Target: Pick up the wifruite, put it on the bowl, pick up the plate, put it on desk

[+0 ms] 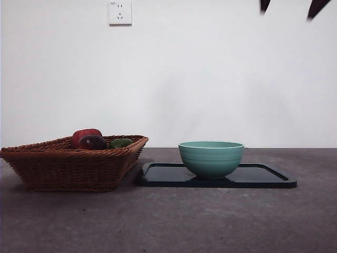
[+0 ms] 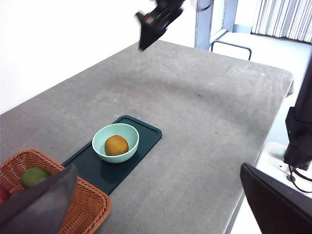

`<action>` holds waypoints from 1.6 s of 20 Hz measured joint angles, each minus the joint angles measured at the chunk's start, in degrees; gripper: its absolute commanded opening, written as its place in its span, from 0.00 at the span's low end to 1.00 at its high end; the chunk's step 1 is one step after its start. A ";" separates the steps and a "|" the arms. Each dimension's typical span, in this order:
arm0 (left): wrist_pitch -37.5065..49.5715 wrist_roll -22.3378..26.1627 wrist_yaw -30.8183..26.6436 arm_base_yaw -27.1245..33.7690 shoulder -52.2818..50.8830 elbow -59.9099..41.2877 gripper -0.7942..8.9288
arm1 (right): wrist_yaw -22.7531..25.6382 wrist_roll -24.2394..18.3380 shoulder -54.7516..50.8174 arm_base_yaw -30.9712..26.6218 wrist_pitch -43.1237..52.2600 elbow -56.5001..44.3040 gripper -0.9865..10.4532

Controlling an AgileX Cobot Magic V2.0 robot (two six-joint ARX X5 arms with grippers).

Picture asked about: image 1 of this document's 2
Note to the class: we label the brown wicker basket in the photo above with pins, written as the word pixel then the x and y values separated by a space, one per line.
pixel 65 171

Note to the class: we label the white wall socket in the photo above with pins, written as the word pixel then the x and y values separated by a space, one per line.
pixel 120 13

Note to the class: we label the dark purple round fruit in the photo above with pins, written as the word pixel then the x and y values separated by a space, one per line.
pixel 92 142

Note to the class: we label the black rectangular tray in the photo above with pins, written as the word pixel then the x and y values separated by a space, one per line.
pixel 163 176

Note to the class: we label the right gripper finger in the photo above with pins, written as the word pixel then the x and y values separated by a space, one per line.
pixel 264 4
pixel 314 6

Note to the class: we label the teal ribbed bowl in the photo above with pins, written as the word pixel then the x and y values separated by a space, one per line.
pixel 210 160

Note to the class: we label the green fruit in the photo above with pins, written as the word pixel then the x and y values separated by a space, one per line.
pixel 119 143

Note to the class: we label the red apple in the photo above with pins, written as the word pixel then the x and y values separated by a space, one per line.
pixel 87 133

